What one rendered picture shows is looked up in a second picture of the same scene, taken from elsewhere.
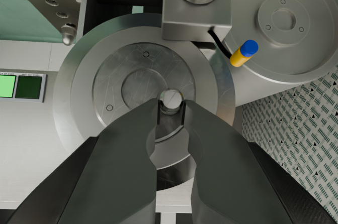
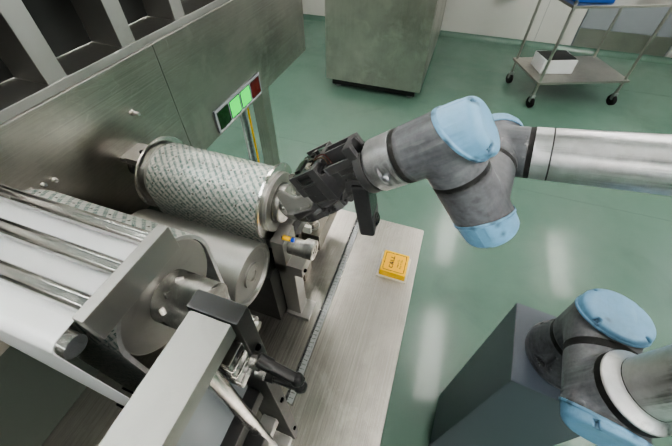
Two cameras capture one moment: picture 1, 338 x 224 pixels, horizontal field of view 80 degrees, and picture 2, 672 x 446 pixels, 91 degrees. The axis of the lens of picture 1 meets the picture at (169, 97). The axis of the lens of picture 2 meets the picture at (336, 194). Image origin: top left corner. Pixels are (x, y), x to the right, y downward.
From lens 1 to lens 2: 56 cm
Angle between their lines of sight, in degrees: 71
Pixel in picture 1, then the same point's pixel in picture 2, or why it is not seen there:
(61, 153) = (185, 81)
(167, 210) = (62, 82)
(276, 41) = (253, 265)
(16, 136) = (214, 75)
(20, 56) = not seen: hidden behind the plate
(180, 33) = (284, 228)
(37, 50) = not seen: hidden behind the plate
